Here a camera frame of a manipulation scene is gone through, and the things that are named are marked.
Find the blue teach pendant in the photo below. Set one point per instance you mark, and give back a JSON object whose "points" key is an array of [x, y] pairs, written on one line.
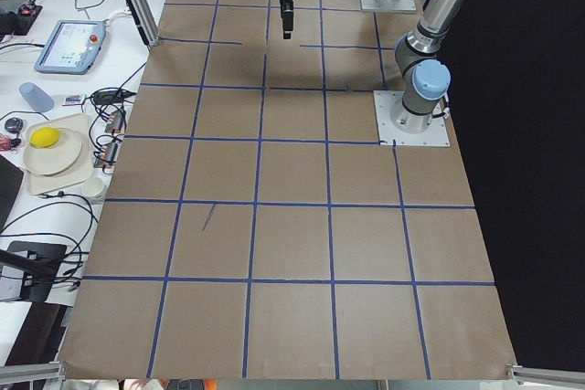
{"points": [[72, 47]]}

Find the beige round plate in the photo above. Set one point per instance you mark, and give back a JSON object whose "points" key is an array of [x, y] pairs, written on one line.
{"points": [[55, 159]]}

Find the beige tray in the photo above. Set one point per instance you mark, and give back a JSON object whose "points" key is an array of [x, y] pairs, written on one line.
{"points": [[80, 171]]}

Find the light blue plastic cup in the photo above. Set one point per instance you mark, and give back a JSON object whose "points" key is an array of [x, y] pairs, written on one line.
{"points": [[35, 97]]}

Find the yellow lemon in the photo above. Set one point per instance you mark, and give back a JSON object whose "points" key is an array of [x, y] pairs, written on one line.
{"points": [[44, 137]]}

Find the white paper cup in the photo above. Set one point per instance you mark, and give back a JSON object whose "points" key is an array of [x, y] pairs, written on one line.
{"points": [[94, 189]]}

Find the black stand base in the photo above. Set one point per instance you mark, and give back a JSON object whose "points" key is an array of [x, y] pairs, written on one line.
{"points": [[29, 269]]}

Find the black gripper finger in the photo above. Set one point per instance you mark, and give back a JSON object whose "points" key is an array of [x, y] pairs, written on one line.
{"points": [[284, 8], [289, 18]]}

